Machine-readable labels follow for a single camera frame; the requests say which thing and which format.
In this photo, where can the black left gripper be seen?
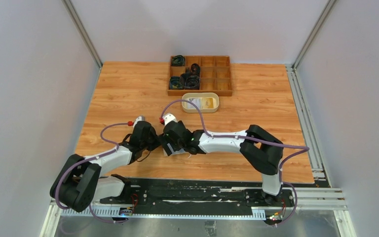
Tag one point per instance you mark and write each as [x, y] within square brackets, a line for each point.
[157, 142]

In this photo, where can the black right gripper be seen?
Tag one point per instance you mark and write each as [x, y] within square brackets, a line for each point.
[168, 140]

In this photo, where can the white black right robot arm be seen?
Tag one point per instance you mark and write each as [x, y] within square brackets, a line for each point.
[261, 149]

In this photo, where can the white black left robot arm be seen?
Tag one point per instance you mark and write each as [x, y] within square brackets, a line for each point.
[83, 180]

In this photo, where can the white card in tray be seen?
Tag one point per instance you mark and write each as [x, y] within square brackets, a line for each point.
[195, 102]

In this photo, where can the beige oval tray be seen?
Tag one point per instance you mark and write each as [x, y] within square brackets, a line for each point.
[201, 94]

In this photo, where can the rolled black belt middle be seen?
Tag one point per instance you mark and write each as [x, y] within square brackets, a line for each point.
[195, 69]

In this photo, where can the rolled black belt top left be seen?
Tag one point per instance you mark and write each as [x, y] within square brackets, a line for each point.
[178, 61]

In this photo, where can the wooden compartment box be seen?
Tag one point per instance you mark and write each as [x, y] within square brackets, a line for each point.
[215, 75]

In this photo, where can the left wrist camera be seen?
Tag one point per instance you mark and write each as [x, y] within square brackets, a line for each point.
[138, 119]

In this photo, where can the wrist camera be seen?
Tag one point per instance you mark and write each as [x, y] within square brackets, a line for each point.
[138, 119]
[168, 118]

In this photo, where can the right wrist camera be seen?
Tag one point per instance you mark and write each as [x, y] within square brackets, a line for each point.
[168, 118]

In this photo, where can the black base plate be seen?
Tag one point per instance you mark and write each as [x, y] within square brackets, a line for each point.
[163, 198]

